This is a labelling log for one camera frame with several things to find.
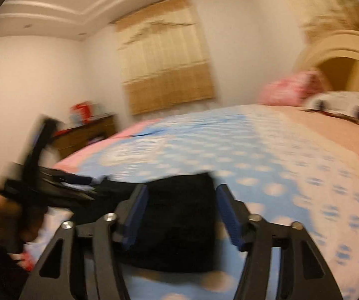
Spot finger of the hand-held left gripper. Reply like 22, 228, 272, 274
42, 168, 109, 203
22, 114, 61, 176

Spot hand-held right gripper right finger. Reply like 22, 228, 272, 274
215, 184, 344, 300

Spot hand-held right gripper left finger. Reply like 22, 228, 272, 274
18, 184, 149, 300

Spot black pants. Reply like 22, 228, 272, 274
70, 172, 220, 273

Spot person's left hand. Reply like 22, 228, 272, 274
0, 192, 47, 255

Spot dark wooden cabinet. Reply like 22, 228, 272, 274
51, 113, 118, 161

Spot red box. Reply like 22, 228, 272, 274
70, 101, 95, 124

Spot blue pink printed blanket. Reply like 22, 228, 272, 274
23, 104, 359, 300

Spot peach bed sheet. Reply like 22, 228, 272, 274
270, 104, 359, 180

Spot pink pillow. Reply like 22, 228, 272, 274
258, 69, 325, 107

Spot beige window curtain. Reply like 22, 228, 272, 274
113, 0, 217, 116

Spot white pillow with dark spots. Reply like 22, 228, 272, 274
303, 90, 359, 132

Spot cream arched headboard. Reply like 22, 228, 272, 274
291, 29, 359, 96

